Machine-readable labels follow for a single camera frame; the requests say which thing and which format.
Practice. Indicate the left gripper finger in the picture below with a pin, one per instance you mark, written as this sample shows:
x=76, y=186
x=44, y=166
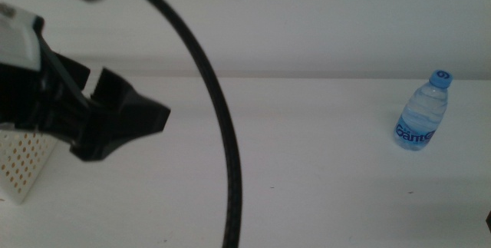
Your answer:
x=73, y=71
x=122, y=121

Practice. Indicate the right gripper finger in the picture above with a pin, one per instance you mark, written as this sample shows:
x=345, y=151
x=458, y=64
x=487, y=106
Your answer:
x=489, y=222

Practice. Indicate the clear water bottle blue cap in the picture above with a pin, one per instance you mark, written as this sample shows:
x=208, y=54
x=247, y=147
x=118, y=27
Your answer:
x=422, y=117

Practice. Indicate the white perforated plastic basket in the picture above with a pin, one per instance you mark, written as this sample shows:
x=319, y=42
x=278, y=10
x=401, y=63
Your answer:
x=17, y=198

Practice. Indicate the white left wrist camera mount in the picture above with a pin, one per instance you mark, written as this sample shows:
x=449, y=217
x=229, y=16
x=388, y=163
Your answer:
x=19, y=44

